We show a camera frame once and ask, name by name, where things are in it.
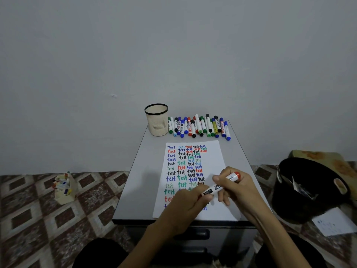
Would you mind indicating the person's left hand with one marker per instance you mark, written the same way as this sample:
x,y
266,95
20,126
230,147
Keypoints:
x,y
184,209

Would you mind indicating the person's left leg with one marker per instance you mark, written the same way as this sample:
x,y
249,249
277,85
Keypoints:
x,y
97,256

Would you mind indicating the row of colored markers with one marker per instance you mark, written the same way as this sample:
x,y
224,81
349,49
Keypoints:
x,y
195,126

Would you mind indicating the white paper with colored writing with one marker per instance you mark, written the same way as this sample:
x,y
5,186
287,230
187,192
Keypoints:
x,y
214,156

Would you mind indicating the small cream box of pens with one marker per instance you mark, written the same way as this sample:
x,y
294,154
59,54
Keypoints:
x,y
64,198

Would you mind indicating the black plastic bucket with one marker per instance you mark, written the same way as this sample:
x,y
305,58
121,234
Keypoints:
x,y
287,203

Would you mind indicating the beige mesh cup black rim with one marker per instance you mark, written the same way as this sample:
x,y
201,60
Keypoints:
x,y
157,125

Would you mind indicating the person's right leg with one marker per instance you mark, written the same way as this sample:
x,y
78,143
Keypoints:
x,y
315,259

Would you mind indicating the person's right forearm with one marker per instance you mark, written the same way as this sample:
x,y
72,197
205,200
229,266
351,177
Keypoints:
x,y
279,242

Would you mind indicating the red capped white marker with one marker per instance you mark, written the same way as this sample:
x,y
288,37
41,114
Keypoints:
x,y
216,188

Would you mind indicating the grey drawer cabinet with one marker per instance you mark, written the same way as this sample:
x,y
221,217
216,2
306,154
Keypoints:
x,y
231,240

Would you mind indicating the yellow floral cushion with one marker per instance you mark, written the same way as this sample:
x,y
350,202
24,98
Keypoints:
x,y
320,156

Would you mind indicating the person's right hand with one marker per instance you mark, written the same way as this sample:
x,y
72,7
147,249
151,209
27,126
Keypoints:
x,y
242,195

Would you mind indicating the white sheet with faint marks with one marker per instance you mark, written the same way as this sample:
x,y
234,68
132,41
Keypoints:
x,y
334,221

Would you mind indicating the person's leg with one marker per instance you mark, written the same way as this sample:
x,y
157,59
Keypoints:
x,y
315,259
97,256

